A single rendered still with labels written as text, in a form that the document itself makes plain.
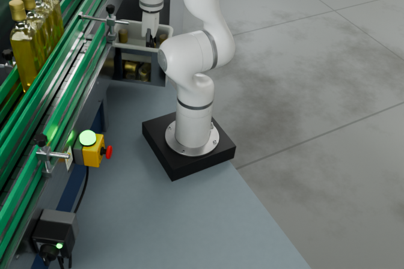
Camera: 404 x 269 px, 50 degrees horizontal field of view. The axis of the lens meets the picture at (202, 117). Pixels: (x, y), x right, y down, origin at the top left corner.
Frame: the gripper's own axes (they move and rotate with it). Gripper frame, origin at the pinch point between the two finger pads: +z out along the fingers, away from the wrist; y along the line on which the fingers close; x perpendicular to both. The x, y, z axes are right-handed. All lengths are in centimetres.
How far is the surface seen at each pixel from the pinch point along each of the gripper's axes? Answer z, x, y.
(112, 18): -15.4, -10.9, 10.9
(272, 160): 98, 66, -39
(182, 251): 23, 22, 70
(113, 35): -9.1, -11.0, 11.2
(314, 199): 98, 89, -14
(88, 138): -4, -7, 54
